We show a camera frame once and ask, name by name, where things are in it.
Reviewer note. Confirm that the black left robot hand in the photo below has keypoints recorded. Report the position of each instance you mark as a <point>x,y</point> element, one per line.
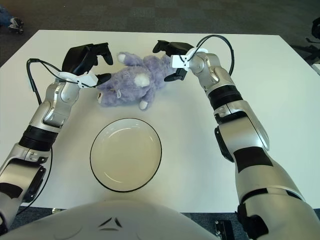
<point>75,60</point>

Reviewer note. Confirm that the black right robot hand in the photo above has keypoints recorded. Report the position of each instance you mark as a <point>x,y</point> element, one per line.
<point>180,48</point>

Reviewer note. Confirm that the purple plush bunny doll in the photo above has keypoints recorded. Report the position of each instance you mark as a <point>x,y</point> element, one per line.
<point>130,82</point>

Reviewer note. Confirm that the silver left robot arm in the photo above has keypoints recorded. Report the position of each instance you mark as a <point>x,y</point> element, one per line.
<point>55,100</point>

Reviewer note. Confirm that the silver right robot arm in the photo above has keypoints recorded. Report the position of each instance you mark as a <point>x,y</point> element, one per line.
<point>250,140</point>

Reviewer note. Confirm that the white plate with black rim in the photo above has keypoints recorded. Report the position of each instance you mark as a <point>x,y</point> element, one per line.
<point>125,155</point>

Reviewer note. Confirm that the grey white sneaker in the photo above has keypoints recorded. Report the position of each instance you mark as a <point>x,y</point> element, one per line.
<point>17,25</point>

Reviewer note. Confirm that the person leg in blue jeans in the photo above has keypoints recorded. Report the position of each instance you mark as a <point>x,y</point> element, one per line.
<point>4,16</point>

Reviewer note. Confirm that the black stand legs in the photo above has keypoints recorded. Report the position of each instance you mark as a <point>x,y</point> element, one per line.
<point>311,50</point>

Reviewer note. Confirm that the black device on stand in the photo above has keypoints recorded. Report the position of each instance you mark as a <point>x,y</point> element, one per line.
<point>316,30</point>

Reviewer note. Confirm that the grey robot torso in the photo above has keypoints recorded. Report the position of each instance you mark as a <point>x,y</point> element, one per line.
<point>112,225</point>

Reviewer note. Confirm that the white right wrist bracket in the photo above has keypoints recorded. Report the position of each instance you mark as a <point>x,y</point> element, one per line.
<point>178,61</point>

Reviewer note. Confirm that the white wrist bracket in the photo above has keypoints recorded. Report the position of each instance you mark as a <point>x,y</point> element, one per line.
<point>178,61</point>
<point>87,80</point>

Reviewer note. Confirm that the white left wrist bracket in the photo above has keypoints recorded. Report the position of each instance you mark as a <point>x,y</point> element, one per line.
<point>87,80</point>

